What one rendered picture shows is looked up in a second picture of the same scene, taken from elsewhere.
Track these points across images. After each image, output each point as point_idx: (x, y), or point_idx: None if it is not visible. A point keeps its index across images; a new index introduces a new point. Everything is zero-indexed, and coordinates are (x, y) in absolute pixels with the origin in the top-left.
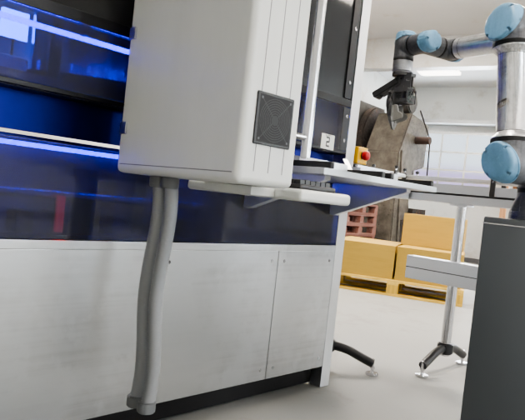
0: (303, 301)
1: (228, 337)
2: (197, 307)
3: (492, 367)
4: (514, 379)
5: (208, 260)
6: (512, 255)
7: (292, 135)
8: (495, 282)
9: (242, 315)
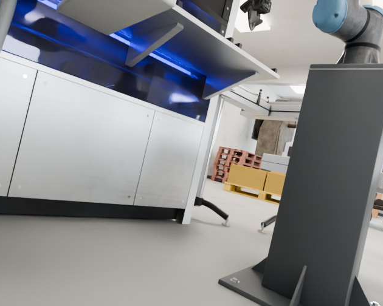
0: (173, 155)
1: (101, 162)
2: (72, 130)
3: (303, 195)
4: (323, 207)
5: (87, 95)
6: (332, 95)
7: None
8: (314, 119)
9: (116, 149)
